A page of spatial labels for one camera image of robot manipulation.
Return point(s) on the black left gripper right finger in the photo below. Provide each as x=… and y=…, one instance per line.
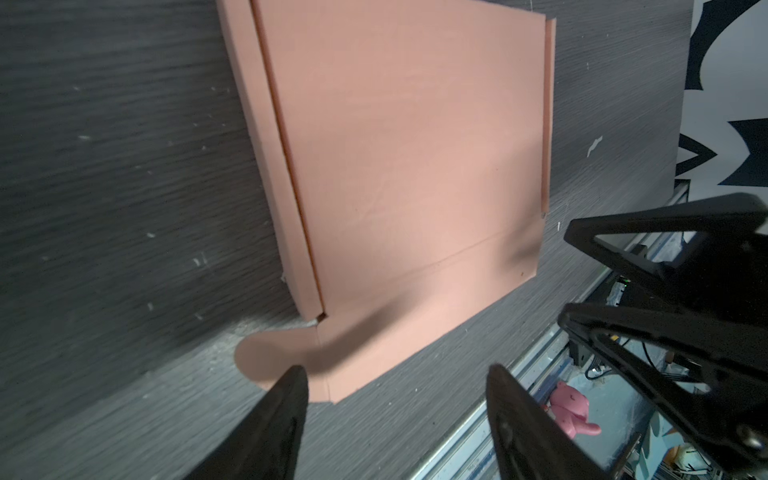
x=527, y=443

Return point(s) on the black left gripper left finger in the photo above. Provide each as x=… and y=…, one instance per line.
x=266, y=443

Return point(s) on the small pink toy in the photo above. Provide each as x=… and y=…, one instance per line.
x=569, y=408

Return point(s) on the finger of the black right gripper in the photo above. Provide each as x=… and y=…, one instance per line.
x=707, y=377
x=686, y=251

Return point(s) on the peach cardboard box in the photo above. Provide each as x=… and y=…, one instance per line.
x=405, y=150

